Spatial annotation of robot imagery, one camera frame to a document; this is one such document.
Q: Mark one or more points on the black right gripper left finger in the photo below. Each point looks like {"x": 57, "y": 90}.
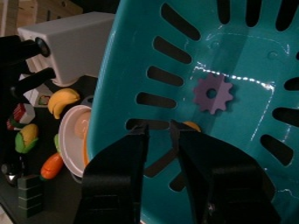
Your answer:
{"x": 112, "y": 175}

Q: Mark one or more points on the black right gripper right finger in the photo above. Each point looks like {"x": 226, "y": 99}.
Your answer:
{"x": 226, "y": 180}

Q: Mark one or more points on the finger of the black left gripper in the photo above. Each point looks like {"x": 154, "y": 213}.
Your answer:
{"x": 32, "y": 48}
{"x": 35, "y": 79}

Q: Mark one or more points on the orange toy squash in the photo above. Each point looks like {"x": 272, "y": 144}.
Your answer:
{"x": 85, "y": 151}

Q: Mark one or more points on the white toy cube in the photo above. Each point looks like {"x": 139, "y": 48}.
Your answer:
{"x": 32, "y": 94}

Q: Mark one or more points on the yellow toy banana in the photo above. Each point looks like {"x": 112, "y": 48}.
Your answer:
{"x": 61, "y": 99}

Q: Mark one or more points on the white toy appliance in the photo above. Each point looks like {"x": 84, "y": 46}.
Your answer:
{"x": 77, "y": 43}

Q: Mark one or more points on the red and white toy block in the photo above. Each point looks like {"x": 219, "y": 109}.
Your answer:
{"x": 23, "y": 112}

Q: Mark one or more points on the wooden toy crate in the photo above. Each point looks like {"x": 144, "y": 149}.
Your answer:
{"x": 27, "y": 11}

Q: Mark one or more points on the orange toy carrot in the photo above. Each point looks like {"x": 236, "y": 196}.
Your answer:
{"x": 51, "y": 167}

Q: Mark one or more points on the lime green toy leaf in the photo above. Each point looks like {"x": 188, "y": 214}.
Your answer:
{"x": 57, "y": 143}

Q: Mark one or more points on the yellow green toy corn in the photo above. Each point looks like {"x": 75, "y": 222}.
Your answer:
{"x": 27, "y": 135}

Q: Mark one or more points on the small orange toy piece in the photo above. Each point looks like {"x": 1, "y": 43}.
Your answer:
{"x": 192, "y": 125}

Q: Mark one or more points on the dark green toy block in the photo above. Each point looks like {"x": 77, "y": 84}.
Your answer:
{"x": 29, "y": 195}

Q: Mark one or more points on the purple foam gear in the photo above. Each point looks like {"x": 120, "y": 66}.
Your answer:
{"x": 222, "y": 102}

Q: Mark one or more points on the teal plastic slotted basket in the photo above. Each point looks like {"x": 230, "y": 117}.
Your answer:
{"x": 240, "y": 58}

